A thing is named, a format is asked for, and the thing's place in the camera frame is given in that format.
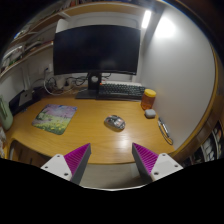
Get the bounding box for flower landscape print mouse pad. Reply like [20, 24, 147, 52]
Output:
[31, 103, 78, 136]

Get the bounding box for pens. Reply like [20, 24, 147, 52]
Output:
[157, 117, 174, 146]

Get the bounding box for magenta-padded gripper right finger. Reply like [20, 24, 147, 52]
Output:
[131, 142, 184, 184]

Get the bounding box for silver mini computer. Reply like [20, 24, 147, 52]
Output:
[18, 89, 34, 107]

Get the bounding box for grey earbuds case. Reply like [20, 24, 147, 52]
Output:
[144, 108, 157, 120]

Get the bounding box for dark mechanical keyboard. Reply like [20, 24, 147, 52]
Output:
[97, 82, 147, 102]

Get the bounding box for amber jar with yellow lid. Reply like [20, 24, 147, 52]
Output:
[140, 88, 157, 111]

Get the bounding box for wooden bookshelf unit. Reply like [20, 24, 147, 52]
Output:
[181, 119, 224, 168]

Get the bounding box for white cable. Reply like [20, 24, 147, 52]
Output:
[42, 77, 68, 97]

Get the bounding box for white wall socket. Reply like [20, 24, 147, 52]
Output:
[43, 64, 54, 75]

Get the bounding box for white tube lamp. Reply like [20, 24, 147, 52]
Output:
[141, 9, 153, 30]

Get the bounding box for black desktop stand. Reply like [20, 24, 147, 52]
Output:
[8, 86, 44, 116]

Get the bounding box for pale green bag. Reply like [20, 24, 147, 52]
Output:
[0, 96, 14, 131]

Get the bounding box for wooden wall shelf unit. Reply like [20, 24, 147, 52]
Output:
[0, 0, 148, 79]

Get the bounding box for transparent computer mouse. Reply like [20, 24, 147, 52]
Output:
[104, 114, 127, 132]

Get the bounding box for black computer monitor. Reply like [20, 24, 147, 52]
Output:
[52, 24, 142, 100]

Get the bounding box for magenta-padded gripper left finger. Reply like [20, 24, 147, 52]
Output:
[40, 143, 92, 185]

